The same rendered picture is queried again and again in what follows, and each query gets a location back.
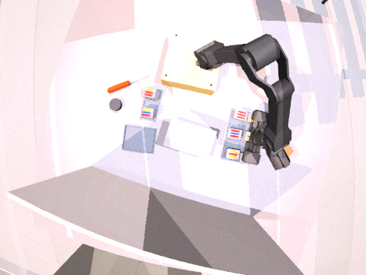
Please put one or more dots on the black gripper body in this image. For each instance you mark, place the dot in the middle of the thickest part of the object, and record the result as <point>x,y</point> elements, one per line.
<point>250,156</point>

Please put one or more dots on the orange-handled screwdriver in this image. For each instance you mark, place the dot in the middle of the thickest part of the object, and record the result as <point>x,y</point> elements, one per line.
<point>121,85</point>

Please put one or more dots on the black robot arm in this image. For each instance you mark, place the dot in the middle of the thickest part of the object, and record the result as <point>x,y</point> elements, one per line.
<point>273,135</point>

